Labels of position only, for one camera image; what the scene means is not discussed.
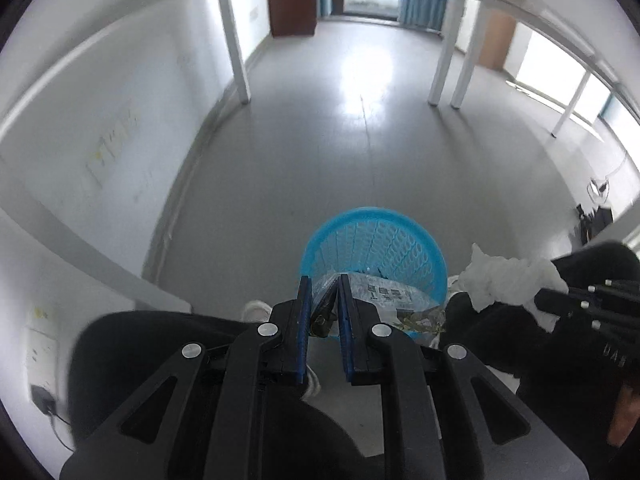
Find blue curtain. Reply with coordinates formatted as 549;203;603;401
397;0;449;32

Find brown wooden wardrobe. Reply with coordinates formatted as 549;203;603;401
266;0;319;38

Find white wall socket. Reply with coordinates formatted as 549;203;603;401
25;327;59;367

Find black power cable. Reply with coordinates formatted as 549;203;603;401
49;411;77;455

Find black plug adapter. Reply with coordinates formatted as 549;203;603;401
31;384;57;417

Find blue plastic basket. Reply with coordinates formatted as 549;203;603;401
300;206;448;356

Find brown snack wrapper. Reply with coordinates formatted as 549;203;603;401
310;274;342;339

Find brown wooden cabinet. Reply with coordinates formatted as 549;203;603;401
477;12;517;70

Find person's black trousers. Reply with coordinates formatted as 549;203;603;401
67;242;640;480

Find white shoe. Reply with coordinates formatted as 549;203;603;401
240;300;275;324
300;364;324;402

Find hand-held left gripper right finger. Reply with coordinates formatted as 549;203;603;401
336;274;591;480

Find clear wrapper with black print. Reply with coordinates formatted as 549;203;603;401
349;272;437;312

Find white table leg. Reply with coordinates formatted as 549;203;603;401
428;0;467;107
216;0;252;105
552;70;592;138
450;7;490;109

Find dark equipment on floor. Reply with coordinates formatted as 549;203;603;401
575;204;615;247

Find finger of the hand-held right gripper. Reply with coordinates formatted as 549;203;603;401
534;289;640;334
567;280;640;302

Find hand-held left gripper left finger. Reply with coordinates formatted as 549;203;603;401
60;275;313;480

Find white tissue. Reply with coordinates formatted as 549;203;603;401
457;242;570;333

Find side window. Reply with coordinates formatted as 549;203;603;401
515;30;613;123

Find olive green crumpled wrapper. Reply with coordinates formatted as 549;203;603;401
394;307;447;335

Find person's right hand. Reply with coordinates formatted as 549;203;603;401
610;385;640;443

